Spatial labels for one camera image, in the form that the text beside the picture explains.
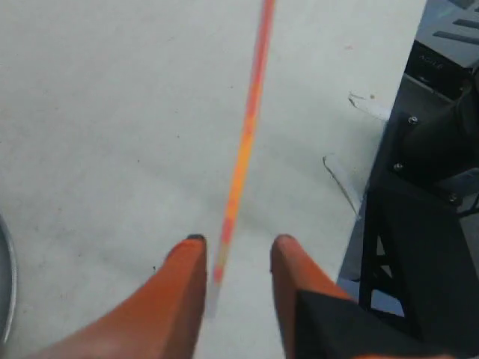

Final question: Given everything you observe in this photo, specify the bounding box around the round steel plate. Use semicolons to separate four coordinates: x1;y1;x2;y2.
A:
0;217;18;346

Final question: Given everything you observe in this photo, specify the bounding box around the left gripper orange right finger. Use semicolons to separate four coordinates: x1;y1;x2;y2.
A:
270;234;448;358

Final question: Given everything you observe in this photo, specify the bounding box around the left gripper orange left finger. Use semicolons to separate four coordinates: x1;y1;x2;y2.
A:
32;234;207;358

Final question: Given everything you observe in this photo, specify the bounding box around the orange glow stick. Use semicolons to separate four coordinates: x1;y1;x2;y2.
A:
206;0;275;319

